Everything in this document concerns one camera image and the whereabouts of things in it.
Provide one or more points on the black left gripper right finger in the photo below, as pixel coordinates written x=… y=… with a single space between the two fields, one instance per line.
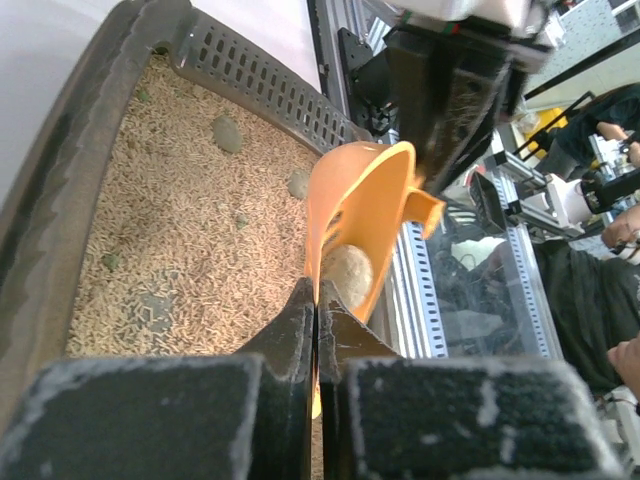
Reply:
x=389 y=417

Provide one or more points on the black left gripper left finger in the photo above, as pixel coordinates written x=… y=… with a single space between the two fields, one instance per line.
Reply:
x=245 y=415

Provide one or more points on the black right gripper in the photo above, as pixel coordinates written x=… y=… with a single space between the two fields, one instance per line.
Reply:
x=456 y=67

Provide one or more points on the yellow litter scoop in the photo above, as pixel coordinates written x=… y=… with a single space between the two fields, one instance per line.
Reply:
x=360 y=194

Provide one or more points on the dark brown litter box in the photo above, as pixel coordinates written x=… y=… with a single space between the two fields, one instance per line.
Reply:
x=132 y=233

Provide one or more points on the grey litter clump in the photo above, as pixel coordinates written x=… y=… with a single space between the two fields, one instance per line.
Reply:
x=227 y=134
x=350 y=269
x=297 y=184

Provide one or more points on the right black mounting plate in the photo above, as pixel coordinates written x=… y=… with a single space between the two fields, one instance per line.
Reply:
x=368 y=88

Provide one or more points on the person in dark clothes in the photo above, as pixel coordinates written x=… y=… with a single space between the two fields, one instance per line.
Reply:
x=594 y=304

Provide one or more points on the grey slotted cable duct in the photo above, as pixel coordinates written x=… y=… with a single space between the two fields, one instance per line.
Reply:
x=415 y=322

